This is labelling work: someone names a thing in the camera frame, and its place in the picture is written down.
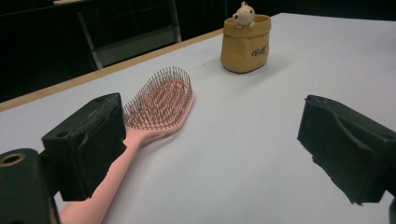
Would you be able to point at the pink hairbrush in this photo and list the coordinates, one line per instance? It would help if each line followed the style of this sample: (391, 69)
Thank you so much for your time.
(162, 102)

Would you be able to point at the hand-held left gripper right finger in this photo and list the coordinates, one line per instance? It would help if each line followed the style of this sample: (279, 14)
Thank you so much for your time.
(348, 149)

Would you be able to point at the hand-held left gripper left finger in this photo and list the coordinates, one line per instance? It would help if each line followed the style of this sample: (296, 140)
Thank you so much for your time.
(84, 146)

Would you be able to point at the small cream animal figure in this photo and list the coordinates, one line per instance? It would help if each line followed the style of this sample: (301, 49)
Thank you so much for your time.
(244, 14)

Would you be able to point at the yellow bag-shaped holder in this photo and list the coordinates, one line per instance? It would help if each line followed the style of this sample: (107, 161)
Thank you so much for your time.
(243, 49)

